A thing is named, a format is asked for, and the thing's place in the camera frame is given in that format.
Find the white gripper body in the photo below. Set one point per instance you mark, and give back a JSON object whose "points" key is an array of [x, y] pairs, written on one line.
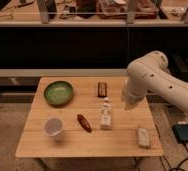
{"points": [[130, 101]]}

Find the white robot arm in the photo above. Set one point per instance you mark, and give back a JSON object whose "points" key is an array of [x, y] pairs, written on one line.
{"points": [[149, 73]]}

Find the white squeeze bottle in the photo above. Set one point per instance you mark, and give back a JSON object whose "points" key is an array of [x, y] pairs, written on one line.
{"points": [[106, 119]]}

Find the brown chocolate bar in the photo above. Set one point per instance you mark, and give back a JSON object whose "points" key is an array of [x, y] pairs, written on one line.
{"points": [[102, 89]]}

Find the white sponge block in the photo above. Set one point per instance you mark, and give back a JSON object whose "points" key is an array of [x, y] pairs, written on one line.
{"points": [[143, 138]]}

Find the red chili pepper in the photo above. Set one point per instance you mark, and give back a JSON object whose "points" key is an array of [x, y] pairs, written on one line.
{"points": [[84, 123]]}

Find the wooden table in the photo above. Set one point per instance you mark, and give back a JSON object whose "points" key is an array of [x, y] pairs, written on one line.
{"points": [[119, 141]]}

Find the blue control box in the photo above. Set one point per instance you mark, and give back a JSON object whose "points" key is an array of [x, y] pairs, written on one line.
{"points": [[181, 133]]}

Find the green bowl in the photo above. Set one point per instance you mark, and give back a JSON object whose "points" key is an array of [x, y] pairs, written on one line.
{"points": [[58, 93]]}

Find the translucent plastic cup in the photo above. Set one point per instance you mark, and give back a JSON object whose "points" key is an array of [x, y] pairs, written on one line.
{"points": [[53, 128]]}

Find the long workbench shelf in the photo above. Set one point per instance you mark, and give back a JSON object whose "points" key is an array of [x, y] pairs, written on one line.
{"points": [[94, 13]]}

